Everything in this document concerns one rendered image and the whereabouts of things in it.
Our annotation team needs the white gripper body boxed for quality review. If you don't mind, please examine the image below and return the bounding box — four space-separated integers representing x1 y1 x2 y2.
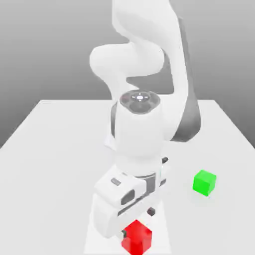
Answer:
92 186 169 239

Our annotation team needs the small red cube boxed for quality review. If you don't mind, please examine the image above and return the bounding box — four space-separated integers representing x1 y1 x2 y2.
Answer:
121 219 153 255

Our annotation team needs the small green cube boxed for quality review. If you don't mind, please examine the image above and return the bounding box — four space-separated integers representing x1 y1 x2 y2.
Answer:
192 169 217 197

